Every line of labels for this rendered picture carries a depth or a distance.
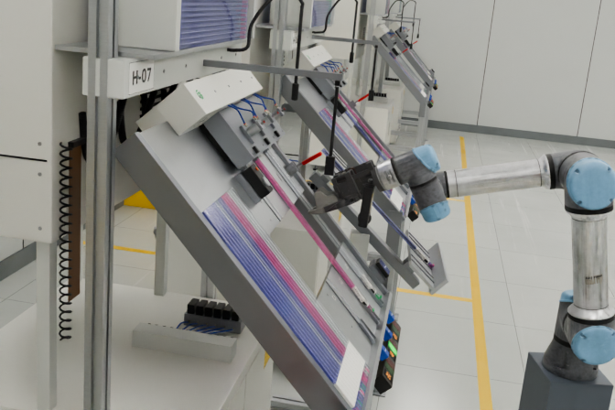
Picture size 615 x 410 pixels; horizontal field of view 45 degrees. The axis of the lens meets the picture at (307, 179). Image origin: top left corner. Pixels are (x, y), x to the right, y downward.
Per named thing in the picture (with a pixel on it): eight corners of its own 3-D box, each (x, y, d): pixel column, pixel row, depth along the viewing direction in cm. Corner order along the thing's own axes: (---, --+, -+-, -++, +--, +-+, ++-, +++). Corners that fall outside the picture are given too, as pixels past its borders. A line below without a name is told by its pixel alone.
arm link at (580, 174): (608, 343, 203) (604, 148, 191) (623, 370, 188) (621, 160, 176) (562, 345, 205) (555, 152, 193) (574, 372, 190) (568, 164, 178)
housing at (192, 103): (224, 118, 205) (264, 88, 201) (157, 152, 158) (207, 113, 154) (207, 95, 205) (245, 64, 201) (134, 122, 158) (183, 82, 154)
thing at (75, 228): (84, 293, 161) (86, 137, 153) (71, 303, 156) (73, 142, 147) (80, 293, 161) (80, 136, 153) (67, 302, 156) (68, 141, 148)
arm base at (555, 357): (584, 356, 220) (589, 325, 218) (607, 383, 205) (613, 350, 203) (534, 353, 219) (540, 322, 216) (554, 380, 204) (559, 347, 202)
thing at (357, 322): (376, 299, 209) (385, 293, 208) (345, 426, 146) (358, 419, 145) (336, 245, 208) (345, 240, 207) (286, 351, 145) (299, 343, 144)
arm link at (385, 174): (402, 181, 196) (400, 188, 188) (386, 188, 197) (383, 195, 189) (391, 156, 195) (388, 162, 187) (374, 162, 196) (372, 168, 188)
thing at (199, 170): (291, 199, 207) (305, 189, 206) (221, 285, 144) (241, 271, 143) (219, 104, 205) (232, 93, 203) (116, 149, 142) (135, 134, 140)
